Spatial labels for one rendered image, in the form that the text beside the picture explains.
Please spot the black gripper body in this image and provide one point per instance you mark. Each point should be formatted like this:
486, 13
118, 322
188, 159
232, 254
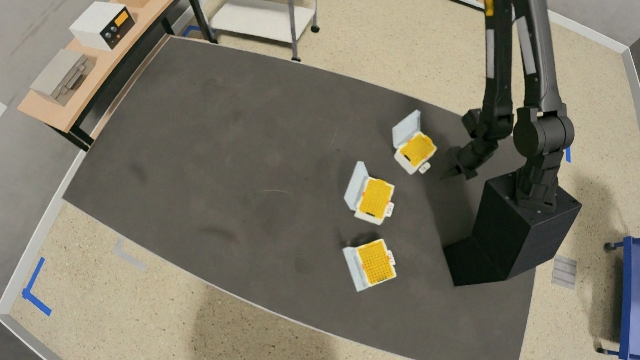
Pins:
464, 159

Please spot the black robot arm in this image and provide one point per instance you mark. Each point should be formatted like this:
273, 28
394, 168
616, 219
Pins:
533, 135

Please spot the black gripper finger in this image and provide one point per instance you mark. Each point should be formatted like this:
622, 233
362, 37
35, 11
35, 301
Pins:
448, 168
450, 174

